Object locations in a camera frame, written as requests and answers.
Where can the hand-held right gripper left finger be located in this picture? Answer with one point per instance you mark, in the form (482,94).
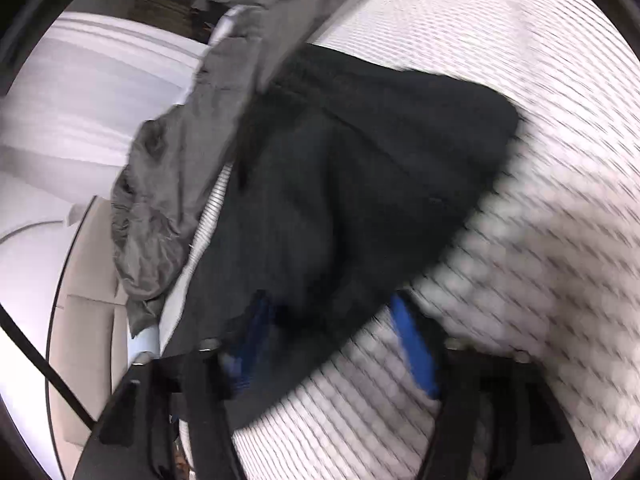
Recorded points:
(252,345)

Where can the grey duvet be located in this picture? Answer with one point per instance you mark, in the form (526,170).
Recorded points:
(150,200)

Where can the black pants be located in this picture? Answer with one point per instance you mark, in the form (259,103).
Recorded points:
(350,185)

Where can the white curtain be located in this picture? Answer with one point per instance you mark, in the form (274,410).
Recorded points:
(90,85)

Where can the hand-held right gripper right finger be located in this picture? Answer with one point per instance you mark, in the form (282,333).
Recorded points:
(415,355)

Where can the white patterned mattress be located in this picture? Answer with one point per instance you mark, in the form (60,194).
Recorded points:
(500,35)

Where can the beige padded headboard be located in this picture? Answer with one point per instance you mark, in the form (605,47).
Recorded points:
(85,320)

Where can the light blue pillow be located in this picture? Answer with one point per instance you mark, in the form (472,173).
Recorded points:
(146,342)

